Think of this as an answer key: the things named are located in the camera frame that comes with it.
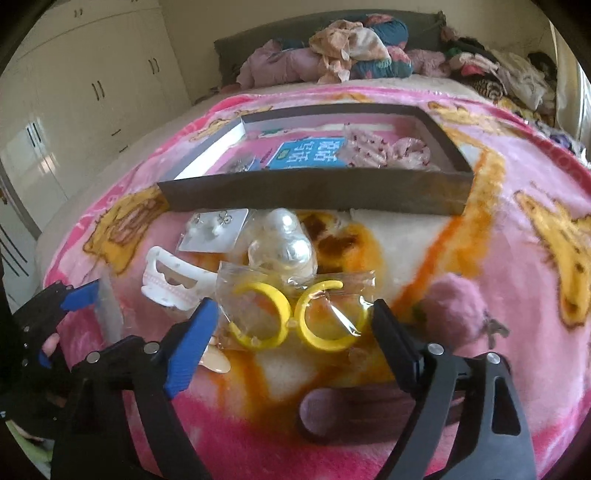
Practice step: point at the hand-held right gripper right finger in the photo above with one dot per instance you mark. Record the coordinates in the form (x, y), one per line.
(392, 341)

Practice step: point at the pink garment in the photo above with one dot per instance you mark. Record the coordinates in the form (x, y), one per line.
(427, 60)

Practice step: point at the pearl balls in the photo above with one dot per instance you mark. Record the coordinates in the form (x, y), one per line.
(286, 249)

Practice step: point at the beige hair clip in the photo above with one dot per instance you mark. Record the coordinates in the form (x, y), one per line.
(217, 362)

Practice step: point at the clear plastic bag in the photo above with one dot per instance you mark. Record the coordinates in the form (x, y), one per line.
(110, 309)

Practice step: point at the pink printed blanket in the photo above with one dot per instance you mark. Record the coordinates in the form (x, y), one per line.
(531, 152)

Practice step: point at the blue booklet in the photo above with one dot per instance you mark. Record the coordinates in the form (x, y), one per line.
(309, 154)

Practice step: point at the small clear packet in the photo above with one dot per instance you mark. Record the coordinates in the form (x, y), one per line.
(242, 164)

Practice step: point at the peach floral garment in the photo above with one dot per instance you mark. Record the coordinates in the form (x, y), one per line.
(351, 46)

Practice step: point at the cream curtain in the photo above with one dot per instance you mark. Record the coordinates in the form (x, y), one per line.
(572, 92)

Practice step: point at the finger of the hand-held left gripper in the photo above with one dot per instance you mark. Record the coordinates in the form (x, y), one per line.
(78, 297)
(45, 359)

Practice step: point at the pile of mixed clothes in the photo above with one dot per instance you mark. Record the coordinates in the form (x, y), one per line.
(508, 74)

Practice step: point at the cream wardrobe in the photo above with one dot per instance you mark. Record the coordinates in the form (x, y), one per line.
(69, 92)

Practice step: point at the white hair claw clip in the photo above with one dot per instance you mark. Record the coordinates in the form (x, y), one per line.
(154, 254)

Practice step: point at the yellow hoop earrings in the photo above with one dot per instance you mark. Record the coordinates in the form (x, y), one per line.
(323, 341)

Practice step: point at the dark green headboard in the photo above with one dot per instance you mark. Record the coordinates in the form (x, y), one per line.
(258, 39)

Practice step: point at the dark floral quilt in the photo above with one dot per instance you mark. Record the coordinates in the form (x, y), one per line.
(392, 27)

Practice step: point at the pink floral quilt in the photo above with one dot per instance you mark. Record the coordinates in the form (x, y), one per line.
(277, 62)

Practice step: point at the brown cardboard box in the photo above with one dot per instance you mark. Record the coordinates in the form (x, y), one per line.
(323, 189)

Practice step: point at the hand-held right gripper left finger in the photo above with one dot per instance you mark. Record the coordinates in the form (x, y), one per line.
(194, 346)

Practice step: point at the pink scrunchie in clear bag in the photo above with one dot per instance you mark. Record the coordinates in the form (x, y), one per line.
(392, 152)

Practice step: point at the white earring card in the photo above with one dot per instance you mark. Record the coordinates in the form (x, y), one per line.
(207, 235)

